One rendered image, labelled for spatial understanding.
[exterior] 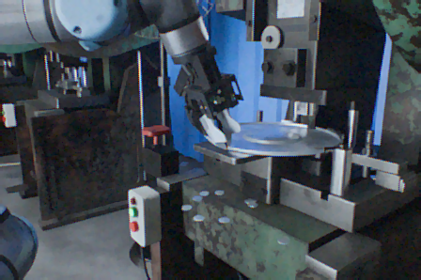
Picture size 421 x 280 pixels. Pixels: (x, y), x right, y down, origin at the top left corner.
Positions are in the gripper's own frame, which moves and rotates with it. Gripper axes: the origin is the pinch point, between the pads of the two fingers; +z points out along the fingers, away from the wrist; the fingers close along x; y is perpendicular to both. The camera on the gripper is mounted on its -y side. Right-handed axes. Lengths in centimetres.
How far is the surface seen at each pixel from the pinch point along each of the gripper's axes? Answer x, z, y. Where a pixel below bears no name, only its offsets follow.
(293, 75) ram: 20.0, -4.6, 2.4
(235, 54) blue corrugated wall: 115, 40, -160
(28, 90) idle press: -5, 22, -329
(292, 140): 13.3, 7.0, 4.3
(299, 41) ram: 25.4, -9.6, 0.6
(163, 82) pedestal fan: 28, 9, -89
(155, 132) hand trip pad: -2.3, 2.9, -30.3
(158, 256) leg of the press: -19.4, 29.9, -22.2
